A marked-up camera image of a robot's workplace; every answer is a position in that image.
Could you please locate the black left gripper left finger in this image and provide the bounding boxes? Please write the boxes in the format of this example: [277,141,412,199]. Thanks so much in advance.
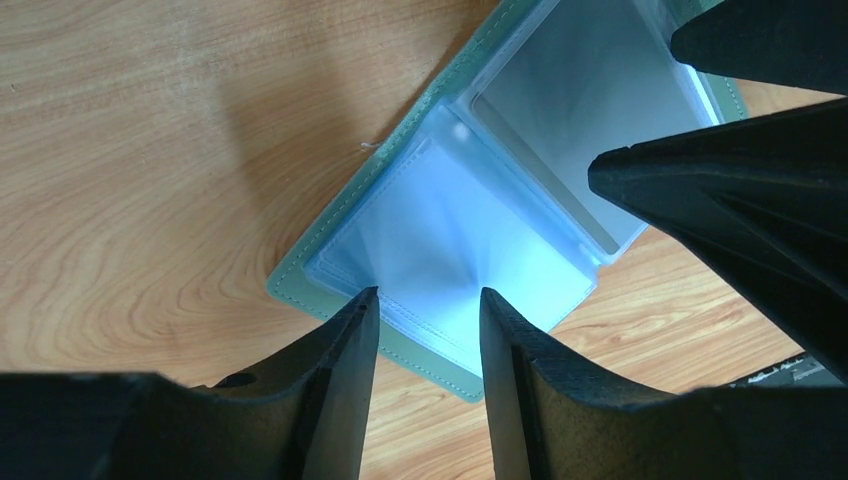
[1,287,379,479]

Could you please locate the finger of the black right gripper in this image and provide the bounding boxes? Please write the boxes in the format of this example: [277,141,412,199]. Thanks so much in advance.
[670,0,847,95]
[588,98,847,380]

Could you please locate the teal leather card holder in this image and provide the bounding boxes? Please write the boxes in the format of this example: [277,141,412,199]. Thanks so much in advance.
[267,1,747,403]

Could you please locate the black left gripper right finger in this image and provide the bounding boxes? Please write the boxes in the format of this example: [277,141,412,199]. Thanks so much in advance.
[480,288,847,479]

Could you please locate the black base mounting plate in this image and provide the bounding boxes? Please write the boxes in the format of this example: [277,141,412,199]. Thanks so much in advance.
[728,353,845,388]

